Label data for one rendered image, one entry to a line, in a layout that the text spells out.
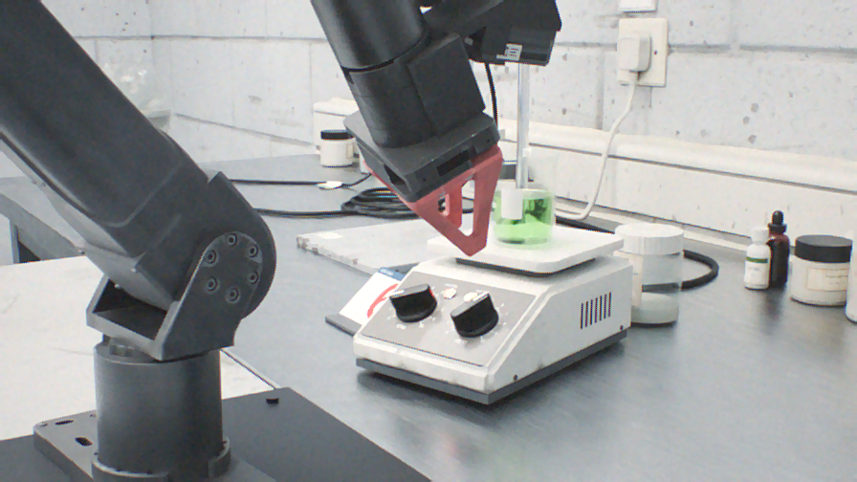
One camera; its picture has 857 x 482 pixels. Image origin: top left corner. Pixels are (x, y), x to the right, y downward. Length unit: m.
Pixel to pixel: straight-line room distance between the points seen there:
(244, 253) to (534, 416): 0.26
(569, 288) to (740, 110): 0.56
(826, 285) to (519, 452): 0.45
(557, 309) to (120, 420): 0.34
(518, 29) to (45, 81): 0.29
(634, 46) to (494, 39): 0.73
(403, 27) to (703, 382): 0.35
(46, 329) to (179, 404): 0.42
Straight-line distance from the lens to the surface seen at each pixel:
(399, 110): 0.58
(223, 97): 2.61
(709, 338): 0.85
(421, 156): 0.57
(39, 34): 0.45
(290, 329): 0.85
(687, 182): 1.23
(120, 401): 0.50
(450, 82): 0.58
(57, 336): 0.88
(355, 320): 0.86
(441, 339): 0.70
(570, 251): 0.74
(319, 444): 0.58
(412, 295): 0.72
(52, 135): 0.46
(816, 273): 0.97
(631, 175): 1.30
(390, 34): 0.56
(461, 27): 0.58
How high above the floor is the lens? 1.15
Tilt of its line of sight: 13 degrees down
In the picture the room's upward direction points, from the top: straight up
